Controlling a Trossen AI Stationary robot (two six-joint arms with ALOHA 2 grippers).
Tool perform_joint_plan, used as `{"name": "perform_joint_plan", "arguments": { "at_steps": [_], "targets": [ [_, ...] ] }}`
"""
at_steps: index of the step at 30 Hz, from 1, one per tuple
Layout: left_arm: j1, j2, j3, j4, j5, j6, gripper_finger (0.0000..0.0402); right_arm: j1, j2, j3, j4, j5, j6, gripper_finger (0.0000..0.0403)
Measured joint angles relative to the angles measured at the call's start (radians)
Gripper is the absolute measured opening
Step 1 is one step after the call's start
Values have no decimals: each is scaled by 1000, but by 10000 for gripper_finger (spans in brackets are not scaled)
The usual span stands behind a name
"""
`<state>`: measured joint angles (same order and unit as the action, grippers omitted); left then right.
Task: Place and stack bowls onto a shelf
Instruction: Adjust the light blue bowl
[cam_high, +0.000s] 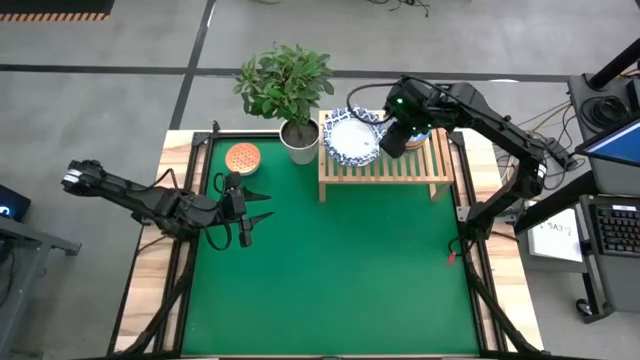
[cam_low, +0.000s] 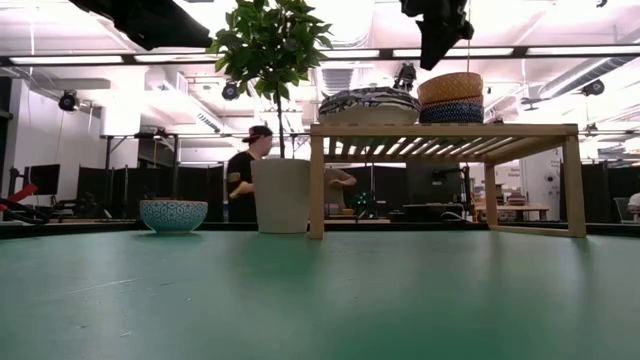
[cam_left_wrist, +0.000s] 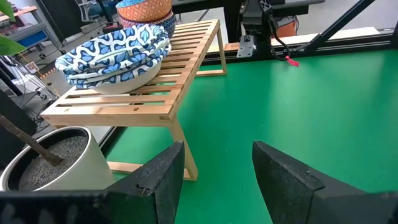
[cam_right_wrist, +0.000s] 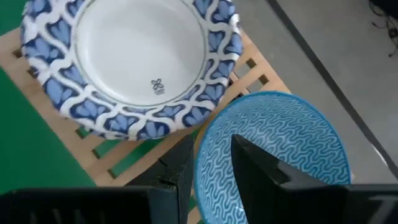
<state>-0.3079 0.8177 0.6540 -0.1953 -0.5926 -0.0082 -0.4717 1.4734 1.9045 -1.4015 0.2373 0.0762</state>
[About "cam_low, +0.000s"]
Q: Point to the black computer monitor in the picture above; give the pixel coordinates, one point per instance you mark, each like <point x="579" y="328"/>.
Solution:
<point x="42" y="180"/>
<point x="435" y="182"/>

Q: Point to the orange patterned ceramic bowl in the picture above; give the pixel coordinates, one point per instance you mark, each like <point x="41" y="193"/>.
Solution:
<point x="450" y="87"/>

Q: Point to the red object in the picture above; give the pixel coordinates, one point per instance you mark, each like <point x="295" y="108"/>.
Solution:
<point x="17" y="192"/>

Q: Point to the white plant pot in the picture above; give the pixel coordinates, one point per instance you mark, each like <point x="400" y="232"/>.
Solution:
<point x="280" y="195"/>

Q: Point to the green leafy plant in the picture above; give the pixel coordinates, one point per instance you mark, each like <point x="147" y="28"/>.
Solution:
<point x="270" y="45"/>

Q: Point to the silver air duct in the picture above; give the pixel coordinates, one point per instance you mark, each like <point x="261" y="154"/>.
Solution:
<point x="590" y="75"/>

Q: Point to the black partition screen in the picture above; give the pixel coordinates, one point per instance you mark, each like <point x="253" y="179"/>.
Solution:
<point x="150" y="192"/>

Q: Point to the black ceiling spot lamp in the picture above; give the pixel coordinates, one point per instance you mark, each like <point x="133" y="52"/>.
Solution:
<point x="593" y="87"/>
<point x="68" y="100"/>
<point x="230" y="91"/>
<point x="406" y="77"/>

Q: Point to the wooden background table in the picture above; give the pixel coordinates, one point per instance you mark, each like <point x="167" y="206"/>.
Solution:
<point x="515" y="207"/>

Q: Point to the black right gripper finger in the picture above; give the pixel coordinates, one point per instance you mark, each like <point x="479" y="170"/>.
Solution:
<point x="447" y="42"/>
<point x="429" y="45"/>

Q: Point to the teal patterned ceramic bowl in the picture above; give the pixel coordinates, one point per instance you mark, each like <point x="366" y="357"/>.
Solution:
<point x="172" y="216"/>

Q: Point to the dark blue patterned bowl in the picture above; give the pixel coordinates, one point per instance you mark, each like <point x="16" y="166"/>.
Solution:
<point x="450" y="115"/>

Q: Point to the green table mat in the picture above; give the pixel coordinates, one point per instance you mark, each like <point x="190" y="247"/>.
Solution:
<point x="300" y="300"/>

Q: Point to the wooden slatted shelf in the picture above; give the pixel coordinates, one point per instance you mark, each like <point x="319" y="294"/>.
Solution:
<point x="440" y="130"/>

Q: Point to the person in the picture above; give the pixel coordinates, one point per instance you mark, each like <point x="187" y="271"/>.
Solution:
<point x="240" y="185"/>
<point x="336" y="185"/>

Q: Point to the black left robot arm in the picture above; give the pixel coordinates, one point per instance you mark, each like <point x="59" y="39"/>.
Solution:
<point x="150" y="22"/>

